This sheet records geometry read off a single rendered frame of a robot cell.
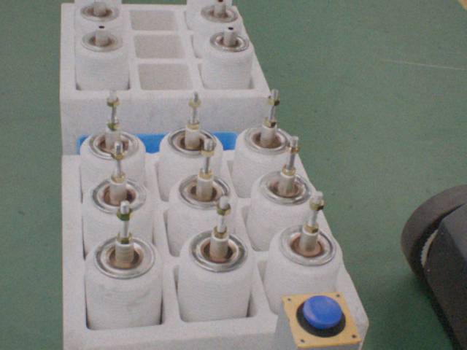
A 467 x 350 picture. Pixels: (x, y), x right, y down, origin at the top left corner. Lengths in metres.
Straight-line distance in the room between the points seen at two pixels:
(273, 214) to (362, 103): 0.80
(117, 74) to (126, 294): 0.56
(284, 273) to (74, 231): 0.31
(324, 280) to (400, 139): 0.77
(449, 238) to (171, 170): 0.44
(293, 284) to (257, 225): 0.14
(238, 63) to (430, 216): 0.45
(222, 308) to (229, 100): 0.53
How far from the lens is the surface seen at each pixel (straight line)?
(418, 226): 1.22
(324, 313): 0.77
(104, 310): 0.92
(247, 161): 1.10
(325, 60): 1.91
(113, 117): 1.06
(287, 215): 1.01
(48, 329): 1.17
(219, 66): 1.36
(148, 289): 0.90
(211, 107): 1.37
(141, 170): 1.10
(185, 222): 0.99
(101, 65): 1.33
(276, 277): 0.95
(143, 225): 0.99
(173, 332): 0.93
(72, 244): 1.04
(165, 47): 1.57
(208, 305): 0.93
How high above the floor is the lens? 0.89
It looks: 38 degrees down
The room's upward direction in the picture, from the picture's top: 7 degrees clockwise
